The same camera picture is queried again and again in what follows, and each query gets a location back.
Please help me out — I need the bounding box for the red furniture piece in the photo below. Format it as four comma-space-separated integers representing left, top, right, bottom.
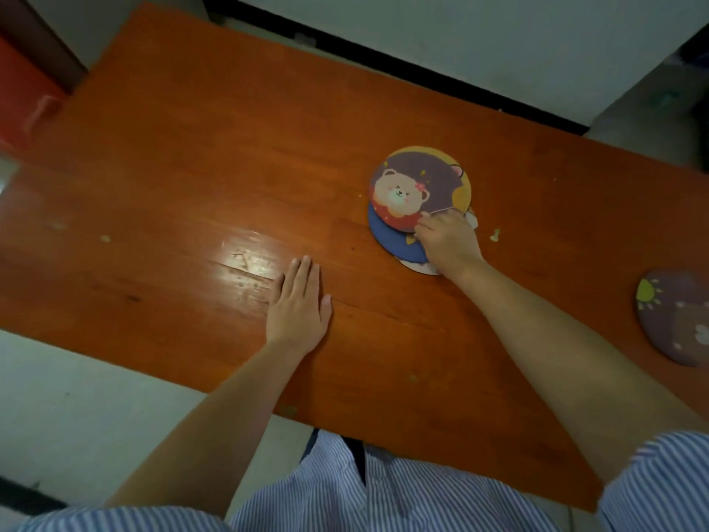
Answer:
0, 35, 68, 156

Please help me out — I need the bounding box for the person's right hand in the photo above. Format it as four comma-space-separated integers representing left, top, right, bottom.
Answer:
413, 209, 486, 281

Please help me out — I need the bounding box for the person's left hand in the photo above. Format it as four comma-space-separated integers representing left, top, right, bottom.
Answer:
265, 256, 333, 358

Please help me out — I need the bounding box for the round white mat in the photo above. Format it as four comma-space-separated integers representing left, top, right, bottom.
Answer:
395, 209, 479, 277

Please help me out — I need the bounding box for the round purple sun print mat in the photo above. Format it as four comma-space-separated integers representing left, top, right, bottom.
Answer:
635, 269, 709, 368

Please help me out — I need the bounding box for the round blue mat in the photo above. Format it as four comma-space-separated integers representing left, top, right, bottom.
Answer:
367, 204, 432, 267

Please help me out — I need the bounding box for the person's right forearm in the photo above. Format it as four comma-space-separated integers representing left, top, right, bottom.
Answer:
451, 259, 709, 486

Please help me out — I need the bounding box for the round bear print mat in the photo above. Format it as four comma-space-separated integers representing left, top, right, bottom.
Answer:
368, 146, 475, 233

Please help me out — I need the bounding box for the blue white striped shirt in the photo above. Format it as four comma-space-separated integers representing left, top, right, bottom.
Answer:
0, 429, 709, 532

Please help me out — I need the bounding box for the person's left forearm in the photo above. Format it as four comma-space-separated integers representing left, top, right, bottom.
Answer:
104, 339, 314, 519

